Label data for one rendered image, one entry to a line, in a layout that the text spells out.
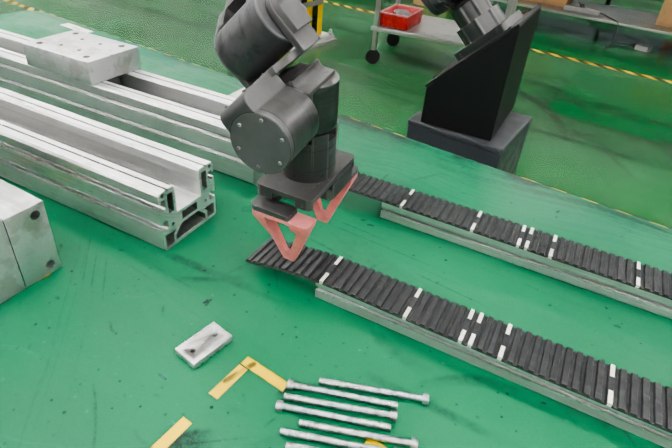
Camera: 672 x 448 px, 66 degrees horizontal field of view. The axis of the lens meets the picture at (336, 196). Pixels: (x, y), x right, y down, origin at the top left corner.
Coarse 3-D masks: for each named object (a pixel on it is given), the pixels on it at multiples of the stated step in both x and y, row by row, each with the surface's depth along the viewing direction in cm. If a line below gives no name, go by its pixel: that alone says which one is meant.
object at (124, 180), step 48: (0, 96) 80; (0, 144) 72; (48, 144) 69; (96, 144) 74; (144, 144) 70; (48, 192) 72; (96, 192) 66; (144, 192) 61; (192, 192) 69; (144, 240) 66
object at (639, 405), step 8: (632, 376) 49; (632, 384) 49; (640, 384) 49; (648, 384) 49; (632, 392) 48; (640, 392) 48; (648, 392) 48; (632, 400) 47; (640, 400) 47; (648, 400) 47; (632, 408) 46; (640, 408) 47; (648, 408) 46; (632, 416) 46; (640, 416) 46; (648, 416) 46
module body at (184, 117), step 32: (0, 32) 105; (0, 64) 98; (32, 96) 96; (64, 96) 91; (96, 96) 89; (128, 96) 84; (160, 96) 90; (192, 96) 87; (224, 96) 86; (128, 128) 87; (160, 128) 83; (192, 128) 80; (224, 128) 77; (224, 160) 80
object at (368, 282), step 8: (368, 272) 59; (376, 272) 60; (360, 280) 58; (368, 280) 58; (376, 280) 58; (360, 288) 57; (368, 288) 57; (352, 296) 56; (360, 296) 56; (368, 296) 56
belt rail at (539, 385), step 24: (360, 312) 58; (384, 312) 56; (408, 336) 56; (432, 336) 55; (480, 360) 53; (528, 384) 51; (552, 384) 50; (576, 408) 50; (600, 408) 49; (648, 432) 47
